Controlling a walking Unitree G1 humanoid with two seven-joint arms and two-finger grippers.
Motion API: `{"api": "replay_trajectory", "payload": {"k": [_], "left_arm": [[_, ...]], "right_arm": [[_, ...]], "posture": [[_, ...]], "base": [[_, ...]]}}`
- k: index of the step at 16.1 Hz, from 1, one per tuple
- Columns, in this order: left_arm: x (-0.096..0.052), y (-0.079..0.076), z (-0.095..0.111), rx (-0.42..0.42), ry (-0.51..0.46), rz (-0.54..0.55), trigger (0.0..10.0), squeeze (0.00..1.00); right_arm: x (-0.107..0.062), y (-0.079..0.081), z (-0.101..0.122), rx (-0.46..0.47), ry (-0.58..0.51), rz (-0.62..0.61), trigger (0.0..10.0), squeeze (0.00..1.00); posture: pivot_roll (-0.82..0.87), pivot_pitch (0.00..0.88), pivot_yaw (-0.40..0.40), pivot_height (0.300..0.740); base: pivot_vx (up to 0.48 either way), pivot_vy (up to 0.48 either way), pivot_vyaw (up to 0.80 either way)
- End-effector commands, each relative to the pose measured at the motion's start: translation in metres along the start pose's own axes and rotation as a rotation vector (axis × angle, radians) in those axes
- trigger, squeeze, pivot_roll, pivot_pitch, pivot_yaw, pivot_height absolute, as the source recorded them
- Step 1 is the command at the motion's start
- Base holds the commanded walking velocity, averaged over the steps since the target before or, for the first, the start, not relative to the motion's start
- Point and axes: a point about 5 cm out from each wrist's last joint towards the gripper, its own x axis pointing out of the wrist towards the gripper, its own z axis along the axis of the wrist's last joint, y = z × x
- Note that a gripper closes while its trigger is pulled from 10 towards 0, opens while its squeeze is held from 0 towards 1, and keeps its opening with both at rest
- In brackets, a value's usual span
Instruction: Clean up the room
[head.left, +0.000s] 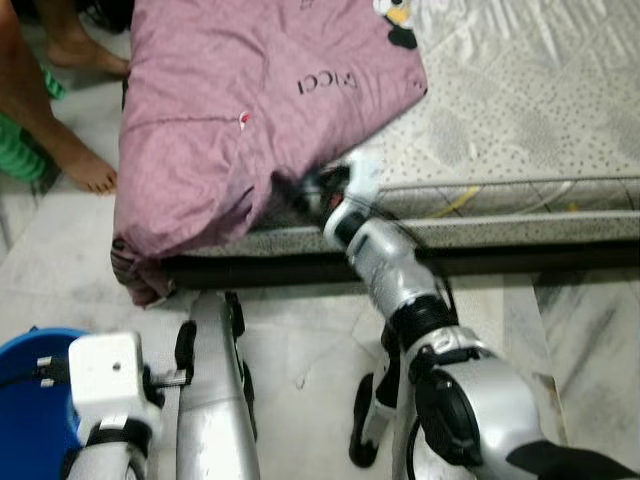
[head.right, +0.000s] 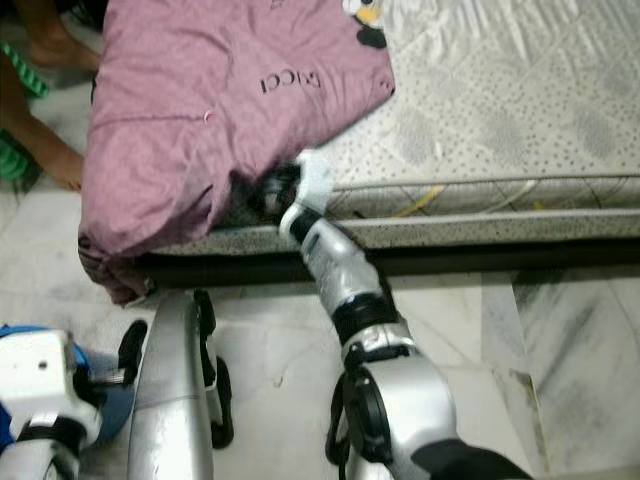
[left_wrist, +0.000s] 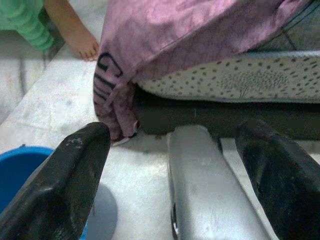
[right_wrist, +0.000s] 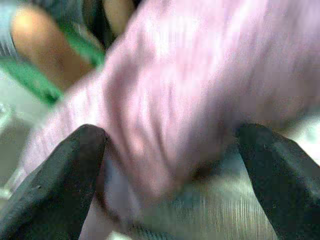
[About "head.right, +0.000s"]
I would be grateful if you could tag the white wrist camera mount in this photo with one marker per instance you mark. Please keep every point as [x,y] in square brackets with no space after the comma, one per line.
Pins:
[315,180]
[45,370]

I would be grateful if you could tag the silver right robot leg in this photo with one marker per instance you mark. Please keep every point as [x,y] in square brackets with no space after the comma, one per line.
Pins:
[335,430]

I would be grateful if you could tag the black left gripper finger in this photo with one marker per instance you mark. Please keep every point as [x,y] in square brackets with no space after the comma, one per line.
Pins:
[132,350]

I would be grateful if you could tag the blue plastic bucket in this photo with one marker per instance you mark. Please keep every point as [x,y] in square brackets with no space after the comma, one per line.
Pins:
[115,410]

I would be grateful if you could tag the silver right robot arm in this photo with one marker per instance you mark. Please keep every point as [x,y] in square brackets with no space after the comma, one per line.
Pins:
[350,280]

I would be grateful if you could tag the grey patterned mattress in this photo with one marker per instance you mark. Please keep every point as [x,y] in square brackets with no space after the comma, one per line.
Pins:
[490,110]

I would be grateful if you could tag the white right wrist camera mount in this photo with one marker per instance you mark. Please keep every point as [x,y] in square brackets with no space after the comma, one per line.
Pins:
[315,180]

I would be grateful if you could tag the green ribbed cloth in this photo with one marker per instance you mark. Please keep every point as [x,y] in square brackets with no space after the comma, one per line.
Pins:
[15,160]

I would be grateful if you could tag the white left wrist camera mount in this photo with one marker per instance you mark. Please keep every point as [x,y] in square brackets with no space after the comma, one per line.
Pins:
[45,370]

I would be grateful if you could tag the pink cartoon print blanket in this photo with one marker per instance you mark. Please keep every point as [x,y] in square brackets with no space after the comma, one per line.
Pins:
[190,100]

